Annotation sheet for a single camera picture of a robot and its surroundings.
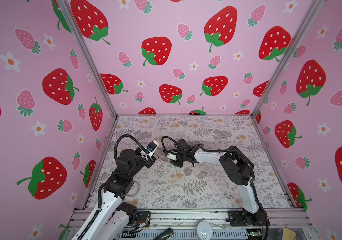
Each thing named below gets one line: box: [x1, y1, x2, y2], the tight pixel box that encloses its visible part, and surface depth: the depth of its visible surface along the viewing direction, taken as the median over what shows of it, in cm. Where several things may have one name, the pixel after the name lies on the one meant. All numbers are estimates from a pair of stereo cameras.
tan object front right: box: [283, 227, 296, 240], surface depth 67 cm
